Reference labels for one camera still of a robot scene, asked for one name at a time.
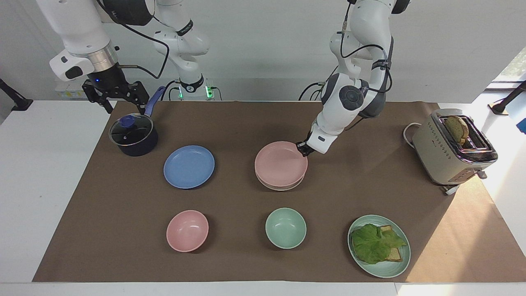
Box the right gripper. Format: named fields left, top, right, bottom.
left=82, top=65, right=150, bottom=116

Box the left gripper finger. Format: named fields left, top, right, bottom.
left=296, top=141, right=315, bottom=158

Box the glass lid with blue knob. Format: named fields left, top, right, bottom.
left=109, top=114, right=154, bottom=147

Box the beige plate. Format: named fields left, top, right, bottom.
left=256, top=173, right=306, bottom=192

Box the dark blue saucepan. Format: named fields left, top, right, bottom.
left=108, top=86, right=166, bottom=157

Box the green bowl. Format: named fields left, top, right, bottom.
left=265, top=207, right=307, bottom=250

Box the black stand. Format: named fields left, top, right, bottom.
left=488, top=80, right=526, bottom=115
left=0, top=78, right=34, bottom=112

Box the blue plate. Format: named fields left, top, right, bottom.
left=163, top=145, right=216, bottom=190

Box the green lettuce leaf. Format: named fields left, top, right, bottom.
left=350, top=223, right=408, bottom=265

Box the beige toaster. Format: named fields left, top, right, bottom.
left=412, top=109, right=499, bottom=196

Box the pink bowl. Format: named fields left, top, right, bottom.
left=166, top=210, right=210, bottom=253

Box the green plate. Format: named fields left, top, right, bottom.
left=347, top=214, right=412, bottom=279

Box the toasted bread slice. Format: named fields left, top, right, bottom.
left=444, top=115, right=470, bottom=146

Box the black cable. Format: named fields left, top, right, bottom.
left=339, top=0, right=394, bottom=94
left=298, top=81, right=330, bottom=102
left=159, top=80, right=182, bottom=102
left=95, top=0, right=170, bottom=80

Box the white power cable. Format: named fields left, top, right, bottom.
left=402, top=122, right=422, bottom=148

